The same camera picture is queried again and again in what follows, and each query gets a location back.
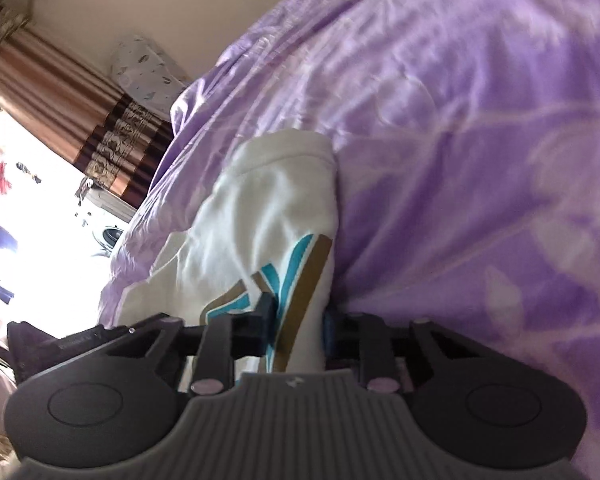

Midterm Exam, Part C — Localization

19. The white printed sweatshirt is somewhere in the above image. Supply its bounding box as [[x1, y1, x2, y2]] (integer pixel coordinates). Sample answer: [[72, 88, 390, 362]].
[[118, 130, 339, 373]]

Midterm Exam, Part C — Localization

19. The white washing machine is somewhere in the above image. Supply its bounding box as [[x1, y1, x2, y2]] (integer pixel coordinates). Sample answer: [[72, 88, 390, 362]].
[[76, 177, 136, 258]]

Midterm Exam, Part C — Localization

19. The brown striped curtain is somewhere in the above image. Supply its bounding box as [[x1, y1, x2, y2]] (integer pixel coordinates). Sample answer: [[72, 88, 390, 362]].
[[0, 1, 173, 208]]

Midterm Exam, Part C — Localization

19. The purple bed sheet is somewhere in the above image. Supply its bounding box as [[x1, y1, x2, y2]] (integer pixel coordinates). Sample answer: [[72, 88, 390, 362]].
[[100, 0, 600, 479]]

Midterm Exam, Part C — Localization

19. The floral patterned pillow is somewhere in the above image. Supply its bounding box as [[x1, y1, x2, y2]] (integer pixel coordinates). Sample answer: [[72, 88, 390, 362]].
[[109, 35, 189, 118]]

